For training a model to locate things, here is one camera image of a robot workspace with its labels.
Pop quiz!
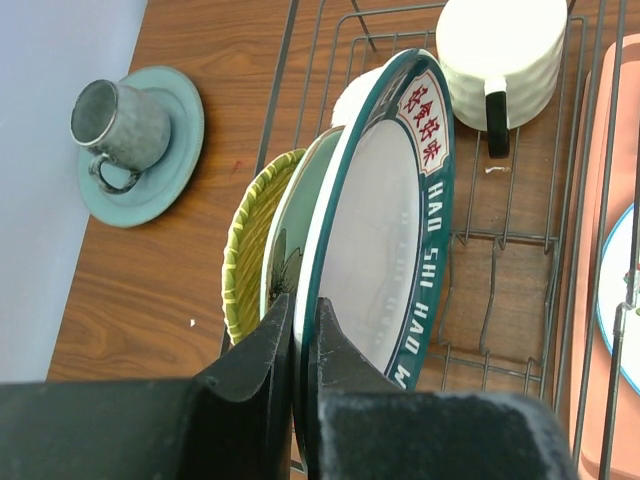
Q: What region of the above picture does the watermelon pattern plate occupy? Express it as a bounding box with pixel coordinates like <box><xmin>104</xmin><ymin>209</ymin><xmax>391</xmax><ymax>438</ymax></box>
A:
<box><xmin>597</xmin><ymin>205</ymin><xmax>639</xmax><ymax>393</ymax></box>

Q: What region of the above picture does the grey ceramic cup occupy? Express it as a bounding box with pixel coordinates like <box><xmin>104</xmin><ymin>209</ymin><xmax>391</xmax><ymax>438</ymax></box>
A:
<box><xmin>70</xmin><ymin>79</ymin><xmax>171</xmax><ymax>195</ymax></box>

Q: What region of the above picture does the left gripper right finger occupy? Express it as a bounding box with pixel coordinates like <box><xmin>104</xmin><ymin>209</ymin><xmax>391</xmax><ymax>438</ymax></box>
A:
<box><xmin>307</xmin><ymin>298</ymin><xmax>579</xmax><ymax>479</ymax></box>

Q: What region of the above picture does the woven bamboo tray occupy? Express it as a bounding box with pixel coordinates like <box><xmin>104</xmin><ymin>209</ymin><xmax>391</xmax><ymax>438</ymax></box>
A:
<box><xmin>221</xmin><ymin>148</ymin><xmax>306</xmax><ymax>345</ymax></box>

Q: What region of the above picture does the pink plastic tray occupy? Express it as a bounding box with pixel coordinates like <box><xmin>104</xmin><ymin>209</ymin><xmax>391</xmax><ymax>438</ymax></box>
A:
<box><xmin>555</xmin><ymin>34</ymin><xmax>639</xmax><ymax>479</ymax></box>

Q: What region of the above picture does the chinese text plate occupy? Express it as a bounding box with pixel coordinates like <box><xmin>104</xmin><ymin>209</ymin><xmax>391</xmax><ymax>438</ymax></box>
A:
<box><xmin>292</xmin><ymin>129</ymin><xmax>351</xmax><ymax>351</ymax></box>

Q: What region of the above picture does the cream mug black handle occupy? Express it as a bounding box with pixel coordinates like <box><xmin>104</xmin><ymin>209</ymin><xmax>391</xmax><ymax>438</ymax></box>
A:
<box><xmin>436</xmin><ymin>0</ymin><xmax>568</xmax><ymax>159</ymax></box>

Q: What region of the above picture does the light blue plate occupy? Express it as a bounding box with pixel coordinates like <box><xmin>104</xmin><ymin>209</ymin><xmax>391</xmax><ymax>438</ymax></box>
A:
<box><xmin>260</xmin><ymin>126</ymin><xmax>344</xmax><ymax>316</ymax></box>

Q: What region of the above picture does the white bowl orange rim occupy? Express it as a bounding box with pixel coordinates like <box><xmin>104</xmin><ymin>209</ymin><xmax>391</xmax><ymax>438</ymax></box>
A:
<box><xmin>330</xmin><ymin>67</ymin><xmax>383</xmax><ymax>128</ymax></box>

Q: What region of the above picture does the black wire dish rack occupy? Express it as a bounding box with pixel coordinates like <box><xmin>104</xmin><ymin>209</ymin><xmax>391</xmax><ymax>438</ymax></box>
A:
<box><xmin>219</xmin><ymin>0</ymin><xmax>640</xmax><ymax>480</ymax></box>

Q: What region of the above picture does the green rim hao shi plate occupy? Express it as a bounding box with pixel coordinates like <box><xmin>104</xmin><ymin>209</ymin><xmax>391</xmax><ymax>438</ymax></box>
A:
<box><xmin>293</xmin><ymin>48</ymin><xmax>455</xmax><ymax>470</ymax></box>

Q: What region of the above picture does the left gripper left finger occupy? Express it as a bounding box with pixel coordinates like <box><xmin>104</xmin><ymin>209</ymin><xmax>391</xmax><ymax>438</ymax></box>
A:
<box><xmin>1</xmin><ymin>295</ymin><xmax>293</xmax><ymax>479</ymax></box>

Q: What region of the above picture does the dark green plate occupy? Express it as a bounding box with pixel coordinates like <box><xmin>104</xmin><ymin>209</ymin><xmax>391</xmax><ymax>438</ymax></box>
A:
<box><xmin>77</xmin><ymin>66</ymin><xmax>205</xmax><ymax>228</ymax></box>

